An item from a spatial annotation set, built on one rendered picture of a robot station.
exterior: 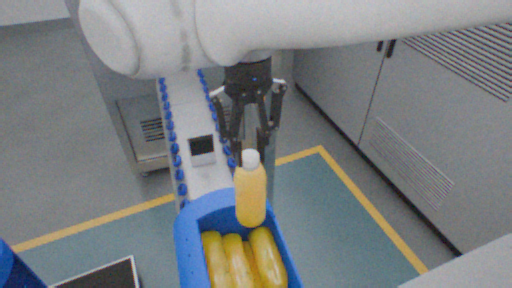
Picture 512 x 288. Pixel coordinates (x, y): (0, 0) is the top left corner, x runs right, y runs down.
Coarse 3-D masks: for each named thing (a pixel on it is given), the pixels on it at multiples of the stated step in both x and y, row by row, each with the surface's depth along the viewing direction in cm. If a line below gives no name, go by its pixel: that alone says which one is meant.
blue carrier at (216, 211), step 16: (224, 192) 87; (192, 208) 86; (208, 208) 84; (224, 208) 84; (176, 224) 89; (192, 224) 83; (208, 224) 95; (224, 224) 98; (240, 224) 100; (272, 224) 98; (176, 240) 87; (192, 240) 81; (192, 256) 78; (288, 256) 85; (192, 272) 77; (288, 272) 89
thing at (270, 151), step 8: (272, 56) 128; (280, 56) 129; (272, 64) 130; (280, 64) 131; (272, 72) 132; (264, 96) 141; (272, 136) 156; (272, 144) 160; (272, 152) 163; (272, 160) 167; (264, 168) 170; (272, 168) 171; (272, 176) 176; (272, 184) 180; (272, 192) 185; (272, 200) 190; (272, 208) 195
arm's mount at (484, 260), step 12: (504, 240) 95; (480, 252) 92; (492, 252) 92; (504, 252) 93; (444, 264) 90; (456, 264) 90; (468, 264) 90; (480, 264) 90; (492, 264) 90; (504, 264) 90; (420, 276) 87; (432, 276) 87; (444, 276) 88; (456, 276) 88; (468, 276) 88; (480, 276) 88; (492, 276) 88; (504, 276) 88
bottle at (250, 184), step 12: (240, 168) 68; (252, 168) 67; (240, 180) 68; (252, 180) 68; (264, 180) 70; (240, 192) 70; (252, 192) 69; (264, 192) 72; (240, 204) 73; (252, 204) 72; (264, 204) 75; (240, 216) 76; (252, 216) 75; (264, 216) 78
